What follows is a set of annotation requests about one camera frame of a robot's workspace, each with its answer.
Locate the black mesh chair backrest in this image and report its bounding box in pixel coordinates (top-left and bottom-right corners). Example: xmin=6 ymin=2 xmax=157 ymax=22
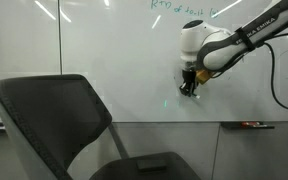
xmin=0 ymin=73 xmax=130 ymax=180

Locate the large white whiteboard panel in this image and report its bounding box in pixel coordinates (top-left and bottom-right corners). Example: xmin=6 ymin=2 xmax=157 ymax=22
xmin=59 ymin=0 xmax=288 ymax=123

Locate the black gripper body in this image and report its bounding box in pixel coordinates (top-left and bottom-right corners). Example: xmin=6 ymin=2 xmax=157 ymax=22
xmin=182 ymin=69 xmax=198 ymax=84

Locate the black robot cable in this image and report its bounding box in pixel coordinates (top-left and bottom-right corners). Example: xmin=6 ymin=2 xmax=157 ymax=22
xmin=263 ymin=29 xmax=288 ymax=112

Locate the yellow wrist camera block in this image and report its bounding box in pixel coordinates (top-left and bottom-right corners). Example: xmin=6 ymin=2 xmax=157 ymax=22
xmin=195 ymin=68 xmax=214 ymax=85

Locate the black whiteboard eraser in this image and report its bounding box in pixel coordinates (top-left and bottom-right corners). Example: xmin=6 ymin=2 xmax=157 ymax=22
xmin=136 ymin=159 xmax=168 ymax=173

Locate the black fabric chair seat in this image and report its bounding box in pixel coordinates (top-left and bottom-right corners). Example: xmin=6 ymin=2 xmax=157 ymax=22
xmin=89 ymin=151 xmax=202 ymax=180

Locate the white whiteboard panel green scribble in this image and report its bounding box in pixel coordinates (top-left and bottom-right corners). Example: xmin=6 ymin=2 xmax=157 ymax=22
xmin=0 ymin=0 xmax=61 ymax=123

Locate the red whiteboard marker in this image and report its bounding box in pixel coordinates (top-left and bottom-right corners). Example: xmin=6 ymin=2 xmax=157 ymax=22
xmin=240 ymin=121 xmax=262 ymax=127

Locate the black marker tray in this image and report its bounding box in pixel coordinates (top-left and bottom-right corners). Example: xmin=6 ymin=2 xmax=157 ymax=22
xmin=220 ymin=121 xmax=276 ymax=130

